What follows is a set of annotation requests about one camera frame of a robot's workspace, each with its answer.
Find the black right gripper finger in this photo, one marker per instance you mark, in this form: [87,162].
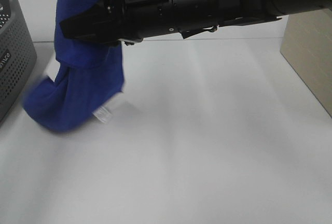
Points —
[98,24]

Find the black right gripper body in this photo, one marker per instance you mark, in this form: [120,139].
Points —
[132,21]

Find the blue microfibre towel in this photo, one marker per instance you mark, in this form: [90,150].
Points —
[89,75]

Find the white towel label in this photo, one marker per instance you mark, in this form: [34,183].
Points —
[103,114]

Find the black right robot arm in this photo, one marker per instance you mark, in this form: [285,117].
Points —
[198,16]

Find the grey perforated plastic basket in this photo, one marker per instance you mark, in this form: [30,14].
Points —
[18,55]

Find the beige wooden box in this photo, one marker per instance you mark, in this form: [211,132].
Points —
[306,46]

